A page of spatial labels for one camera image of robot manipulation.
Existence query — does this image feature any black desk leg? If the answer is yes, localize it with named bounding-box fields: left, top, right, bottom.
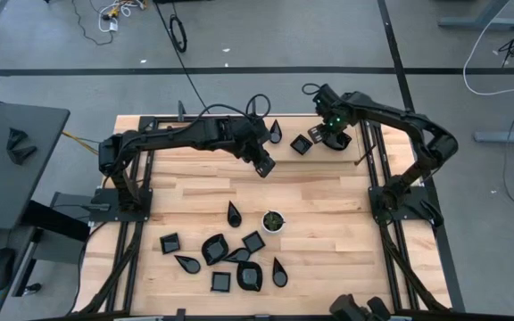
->
left=19, top=199, right=92, bottom=244

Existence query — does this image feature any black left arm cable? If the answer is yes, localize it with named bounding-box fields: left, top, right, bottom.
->
left=178, top=93, right=272, bottom=135

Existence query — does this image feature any thin black floor cable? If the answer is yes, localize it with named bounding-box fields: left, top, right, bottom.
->
left=71, top=0, right=115, bottom=46

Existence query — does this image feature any grey desk foot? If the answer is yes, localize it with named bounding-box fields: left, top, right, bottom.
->
left=437, top=0, right=514, bottom=32
left=473, top=128, right=514, bottom=144
left=11, top=191, right=106, bottom=298

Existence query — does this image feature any white floor cable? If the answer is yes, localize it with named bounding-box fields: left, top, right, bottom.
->
left=462, top=0, right=514, bottom=97

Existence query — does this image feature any green succulent plant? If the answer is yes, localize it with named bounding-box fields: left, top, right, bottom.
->
left=264, top=211, right=284, bottom=232

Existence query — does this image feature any black cable coil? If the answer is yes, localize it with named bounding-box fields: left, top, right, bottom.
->
left=169, top=13, right=189, bottom=54

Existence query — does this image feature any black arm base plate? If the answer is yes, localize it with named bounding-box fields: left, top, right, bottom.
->
left=87, top=186, right=153, bottom=223
left=368, top=185, right=441, bottom=224

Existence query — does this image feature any white cylindrical plant pot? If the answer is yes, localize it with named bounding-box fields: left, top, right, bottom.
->
left=261, top=210, right=286, bottom=235

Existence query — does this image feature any black computer mouse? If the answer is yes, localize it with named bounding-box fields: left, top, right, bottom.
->
left=0, top=247, right=17, bottom=292

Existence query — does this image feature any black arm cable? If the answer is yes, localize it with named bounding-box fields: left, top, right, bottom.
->
left=178, top=93, right=272, bottom=135
left=301, top=82, right=325, bottom=97

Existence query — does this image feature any black angular object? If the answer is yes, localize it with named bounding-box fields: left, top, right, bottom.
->
left=7, top=145, right=38, bottom=167
left=6, top=128, right=29, bottom=151

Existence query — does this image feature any yellow cable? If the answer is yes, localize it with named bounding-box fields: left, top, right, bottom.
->
left=62, top=130, right=102, bottom=157

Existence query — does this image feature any white cable bundle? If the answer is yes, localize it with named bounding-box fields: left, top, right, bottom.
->
left=97, top=0, right=146, bottom=33

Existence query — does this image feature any black aluminium rig frame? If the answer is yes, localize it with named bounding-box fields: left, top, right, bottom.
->
left=71, top=100, right=454, bottom=321

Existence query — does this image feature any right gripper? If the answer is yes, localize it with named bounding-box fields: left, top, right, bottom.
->
left=308, top=83, right=359, bottom=146

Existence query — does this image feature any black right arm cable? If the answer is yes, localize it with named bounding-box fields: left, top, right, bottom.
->
left=301, top=82, right=325, bottom=97

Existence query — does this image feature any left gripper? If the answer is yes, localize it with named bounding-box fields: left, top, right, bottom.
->
left=238, top=127, right=278, bottom=178

